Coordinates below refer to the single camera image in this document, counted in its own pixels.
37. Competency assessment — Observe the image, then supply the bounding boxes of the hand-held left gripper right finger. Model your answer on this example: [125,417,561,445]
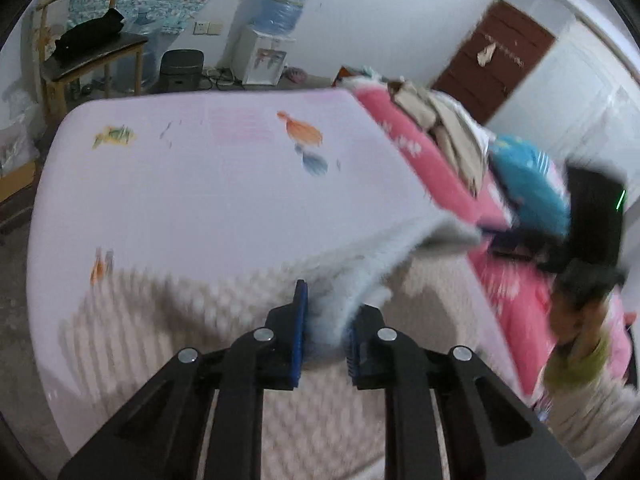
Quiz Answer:
[345,305,586,480]

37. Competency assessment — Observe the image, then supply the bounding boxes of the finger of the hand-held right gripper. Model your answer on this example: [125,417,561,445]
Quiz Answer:
[492,246,556,272]
[482,227,566,246]

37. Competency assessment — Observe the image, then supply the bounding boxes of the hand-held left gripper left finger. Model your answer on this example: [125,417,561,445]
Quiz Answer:
[59,280,308,480]

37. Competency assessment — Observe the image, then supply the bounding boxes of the beige white checked coat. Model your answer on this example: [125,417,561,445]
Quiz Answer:
[60,210,531,480]

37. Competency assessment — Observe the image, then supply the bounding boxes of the person's right forearm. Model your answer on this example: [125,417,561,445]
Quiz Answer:
[542,327,640,463]

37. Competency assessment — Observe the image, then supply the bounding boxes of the beige clothes pile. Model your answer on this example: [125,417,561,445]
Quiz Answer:
[387,80,488,196]

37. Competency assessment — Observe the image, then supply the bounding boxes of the person's right hand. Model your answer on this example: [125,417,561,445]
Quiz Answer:
[547,305,608,348]

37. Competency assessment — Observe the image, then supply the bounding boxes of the teal quilt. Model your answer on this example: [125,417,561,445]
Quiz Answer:
[490,135,571,241]

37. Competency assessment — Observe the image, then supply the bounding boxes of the pink floral blanket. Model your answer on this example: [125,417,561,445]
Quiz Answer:
[345,85,631,406]

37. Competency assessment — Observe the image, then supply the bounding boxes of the white wardrobe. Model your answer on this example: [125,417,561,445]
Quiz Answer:
[487,0,640,186]

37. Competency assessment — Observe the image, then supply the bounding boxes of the brown door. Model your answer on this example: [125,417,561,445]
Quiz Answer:
[432,0,557,126]

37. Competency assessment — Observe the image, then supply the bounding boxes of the white water dispenser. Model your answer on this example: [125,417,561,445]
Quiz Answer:
[231,25,296,86]

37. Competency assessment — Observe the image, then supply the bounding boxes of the black round bin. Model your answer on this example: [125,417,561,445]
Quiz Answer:
[159,49,206,93]

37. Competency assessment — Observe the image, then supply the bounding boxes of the clear water jug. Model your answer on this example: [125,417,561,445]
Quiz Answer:
[117,7,161,91]

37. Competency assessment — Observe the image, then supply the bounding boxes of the blue water bottle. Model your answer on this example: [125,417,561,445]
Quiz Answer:
[252,0,316,38]

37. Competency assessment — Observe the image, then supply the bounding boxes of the wooden chair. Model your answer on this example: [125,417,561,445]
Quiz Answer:
[37,0,151,126]

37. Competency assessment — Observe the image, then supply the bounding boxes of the white plastic bags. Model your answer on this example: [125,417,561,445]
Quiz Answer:
[0,85,41,176]

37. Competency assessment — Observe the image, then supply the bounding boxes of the black cloth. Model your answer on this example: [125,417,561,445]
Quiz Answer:
[52,7,126,61]

